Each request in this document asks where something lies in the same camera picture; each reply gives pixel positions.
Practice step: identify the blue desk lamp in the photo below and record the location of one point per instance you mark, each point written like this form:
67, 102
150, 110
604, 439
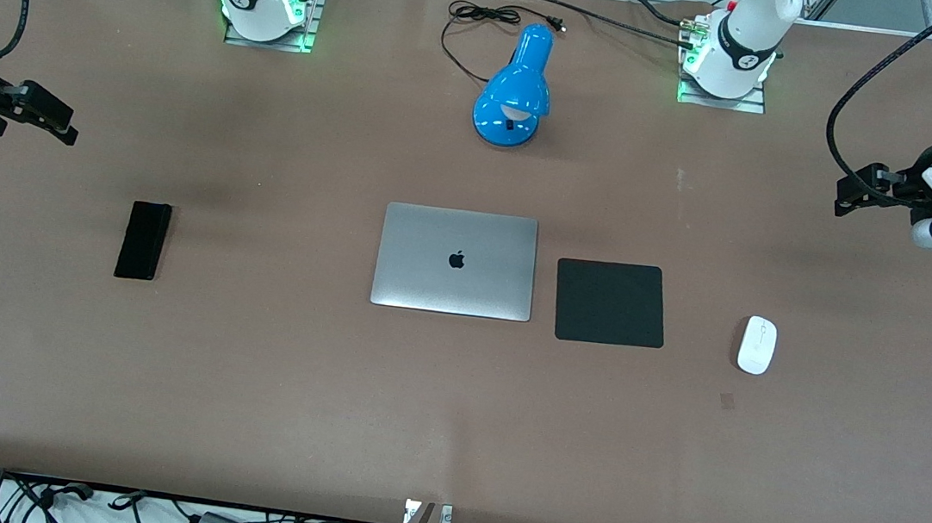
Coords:
519, 85

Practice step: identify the black square mouse pad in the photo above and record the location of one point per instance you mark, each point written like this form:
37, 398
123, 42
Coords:
611, 303

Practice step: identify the small brown tape patch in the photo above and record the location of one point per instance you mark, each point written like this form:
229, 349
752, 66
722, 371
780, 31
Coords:
727, 401

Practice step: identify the silver closed laptop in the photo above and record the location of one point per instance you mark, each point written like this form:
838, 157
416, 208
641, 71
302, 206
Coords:
452, 286

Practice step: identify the white computer mouse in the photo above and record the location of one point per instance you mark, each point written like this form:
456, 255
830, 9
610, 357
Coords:
757, 346

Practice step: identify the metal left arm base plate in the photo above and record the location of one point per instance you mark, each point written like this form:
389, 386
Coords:
751, 106

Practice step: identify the black smartphone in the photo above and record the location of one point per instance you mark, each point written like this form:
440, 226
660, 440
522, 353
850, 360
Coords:
143, 241

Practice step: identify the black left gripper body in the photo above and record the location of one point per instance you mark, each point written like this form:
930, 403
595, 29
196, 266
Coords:
917, 173

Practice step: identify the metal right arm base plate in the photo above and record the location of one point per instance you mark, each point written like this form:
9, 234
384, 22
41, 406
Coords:
313, 3

